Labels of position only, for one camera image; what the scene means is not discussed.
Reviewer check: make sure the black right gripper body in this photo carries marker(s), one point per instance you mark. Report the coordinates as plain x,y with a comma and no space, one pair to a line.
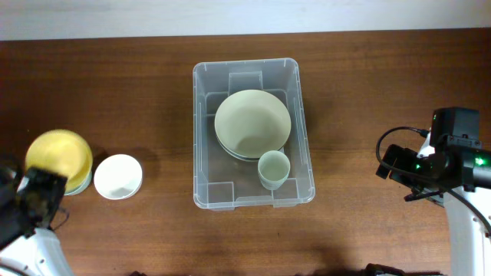
407,162

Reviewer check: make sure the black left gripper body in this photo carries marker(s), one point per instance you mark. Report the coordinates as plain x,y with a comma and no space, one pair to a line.
47,189

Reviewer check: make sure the yellow small bowl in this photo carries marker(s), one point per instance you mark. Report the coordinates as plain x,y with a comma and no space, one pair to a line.
63,152

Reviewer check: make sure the white small bowl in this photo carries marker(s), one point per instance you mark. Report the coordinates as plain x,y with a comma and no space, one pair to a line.
118,177

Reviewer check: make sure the white plastic cup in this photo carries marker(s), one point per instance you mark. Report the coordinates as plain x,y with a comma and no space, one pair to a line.
273,169

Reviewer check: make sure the large cream bowl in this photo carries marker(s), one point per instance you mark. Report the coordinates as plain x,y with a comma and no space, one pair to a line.
252,113

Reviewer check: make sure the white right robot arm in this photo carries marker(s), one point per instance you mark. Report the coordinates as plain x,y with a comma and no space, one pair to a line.
467,207

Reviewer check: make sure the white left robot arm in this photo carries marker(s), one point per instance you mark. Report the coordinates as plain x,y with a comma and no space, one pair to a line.
40,254

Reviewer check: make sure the mint green small bowl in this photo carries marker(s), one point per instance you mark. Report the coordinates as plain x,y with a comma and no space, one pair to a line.
81,187

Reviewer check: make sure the clear plastic storage bin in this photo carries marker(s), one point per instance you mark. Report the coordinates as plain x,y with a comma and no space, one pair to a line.
222,182

